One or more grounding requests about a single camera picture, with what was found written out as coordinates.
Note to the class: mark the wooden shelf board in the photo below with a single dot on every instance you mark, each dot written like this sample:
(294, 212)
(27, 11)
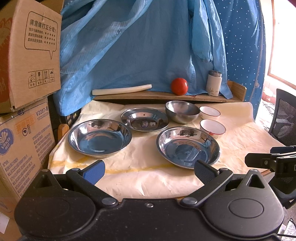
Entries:
(238, 92)

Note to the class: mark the black plastic crate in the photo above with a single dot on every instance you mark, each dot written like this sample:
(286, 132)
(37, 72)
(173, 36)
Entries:
(57, 120)

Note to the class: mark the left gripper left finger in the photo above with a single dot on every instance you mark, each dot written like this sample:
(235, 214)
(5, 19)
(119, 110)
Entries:
(84, 181)

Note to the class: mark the lower Vinda cardboard box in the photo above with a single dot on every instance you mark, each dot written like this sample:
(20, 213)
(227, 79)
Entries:
(26, 142)

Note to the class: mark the steel deep plate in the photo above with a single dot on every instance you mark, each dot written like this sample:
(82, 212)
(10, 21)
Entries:
(183, 146)
(99, 138)

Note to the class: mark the blue cloth garment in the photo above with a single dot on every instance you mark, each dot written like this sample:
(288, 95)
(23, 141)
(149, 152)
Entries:
(117, 44)

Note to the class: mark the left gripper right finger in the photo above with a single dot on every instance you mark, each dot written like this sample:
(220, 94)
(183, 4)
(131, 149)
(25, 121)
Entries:
(212, 179)

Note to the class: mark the orange wooden handle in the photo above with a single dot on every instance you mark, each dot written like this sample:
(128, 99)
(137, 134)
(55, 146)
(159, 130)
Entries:
(62, 130)

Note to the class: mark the white leek stalk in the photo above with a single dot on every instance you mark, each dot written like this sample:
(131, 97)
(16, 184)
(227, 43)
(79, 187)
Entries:
(97, 92)

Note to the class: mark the black mesh chair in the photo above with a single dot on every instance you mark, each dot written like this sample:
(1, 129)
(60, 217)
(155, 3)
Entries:
(283, 125)

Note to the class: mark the white thermos cup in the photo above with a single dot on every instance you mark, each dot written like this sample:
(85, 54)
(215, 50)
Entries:
(214, 81)

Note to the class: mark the white red-rimmed bowl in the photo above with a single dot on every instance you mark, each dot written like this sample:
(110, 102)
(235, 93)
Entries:
(210, 113)
(213, 128)

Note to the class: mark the steel round bowl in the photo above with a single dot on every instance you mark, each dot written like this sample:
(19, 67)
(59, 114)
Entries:
(181, 111)

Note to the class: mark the blue dotted curtain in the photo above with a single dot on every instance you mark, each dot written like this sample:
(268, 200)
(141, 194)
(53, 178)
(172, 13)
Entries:
(244, 37)

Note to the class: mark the upper cardboard box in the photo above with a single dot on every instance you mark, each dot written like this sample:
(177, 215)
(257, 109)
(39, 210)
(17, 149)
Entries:
(30, 52)

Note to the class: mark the red tomato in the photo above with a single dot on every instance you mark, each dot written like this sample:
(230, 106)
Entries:
(179, 86)

